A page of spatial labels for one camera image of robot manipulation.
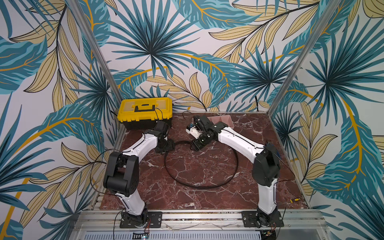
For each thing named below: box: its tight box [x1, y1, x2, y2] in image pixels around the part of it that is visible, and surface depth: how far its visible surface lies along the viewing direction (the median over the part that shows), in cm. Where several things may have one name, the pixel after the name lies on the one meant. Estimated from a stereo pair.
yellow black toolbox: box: [117, 97, 173, 130], surface depth 100 cm
